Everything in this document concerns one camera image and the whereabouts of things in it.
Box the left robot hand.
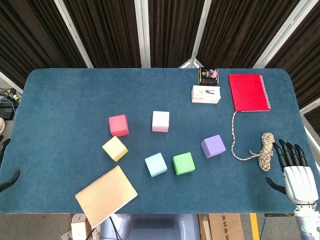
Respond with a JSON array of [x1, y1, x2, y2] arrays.
[[0, 138, 21, 193]]

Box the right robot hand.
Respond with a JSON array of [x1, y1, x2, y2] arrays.
[[265, 138, 320, 204]]

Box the purple foam cube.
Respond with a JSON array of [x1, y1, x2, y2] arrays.
[[200, 134, 227, 159]]

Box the green foam cube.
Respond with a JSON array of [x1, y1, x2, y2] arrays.
[[172, 151, 196, 176]]

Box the red foam cube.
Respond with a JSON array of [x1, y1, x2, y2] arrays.
[[108, 114, 130, 137]]

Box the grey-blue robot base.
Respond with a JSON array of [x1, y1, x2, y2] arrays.
[[99, 213, 201, 240]]

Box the black device box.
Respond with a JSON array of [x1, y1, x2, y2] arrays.
[[0, 106, 15, 120]]

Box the small white carton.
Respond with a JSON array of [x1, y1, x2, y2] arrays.
[[70, 213, 88, 240]]

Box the brown cardboard carton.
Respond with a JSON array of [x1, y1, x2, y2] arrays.
[[198, 213, 245, 240]]

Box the tan spiral notebook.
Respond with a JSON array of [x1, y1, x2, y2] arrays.
[[75, 165, 139, 228]]

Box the blue felt table cover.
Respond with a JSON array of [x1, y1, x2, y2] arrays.
[[0, 67, 320, 215]]

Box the red spiral notebook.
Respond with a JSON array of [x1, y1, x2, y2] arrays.
[[227, 73, 272, 113]]

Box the yellow foam cube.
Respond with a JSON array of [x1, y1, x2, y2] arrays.
[[101, 135, 129, 162]]

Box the white cardboard box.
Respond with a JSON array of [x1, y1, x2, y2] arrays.
[[191, 85, 222, 104]]

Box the black luncheon meat tin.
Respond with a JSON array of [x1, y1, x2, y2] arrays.
[[197, 66, 220, 86]]

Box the light blue foam cube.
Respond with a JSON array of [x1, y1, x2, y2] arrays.
[[144, 152, 168, 178]]

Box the pink foam cube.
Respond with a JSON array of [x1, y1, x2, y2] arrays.
[[151, 110, 170, 133]]

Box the dark brown curtain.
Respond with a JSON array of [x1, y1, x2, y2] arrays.
[[0, 0, 320, 121]]

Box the beige braided rope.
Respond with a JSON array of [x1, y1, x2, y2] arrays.
[[230, 111, 276, 172]]

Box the white partition frame post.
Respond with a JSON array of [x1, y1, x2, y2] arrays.
[[134, 0, 152, 69], [178, 0, 213, 69], [303, 124, 320, 148], [252, 0, 313, 69], [53, 0, 95, 69], [299, 97, 320, 113], [0, 71, 25, 95]]

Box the tangled floor cables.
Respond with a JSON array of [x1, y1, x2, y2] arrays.
[[0, 87, 21, 108]]

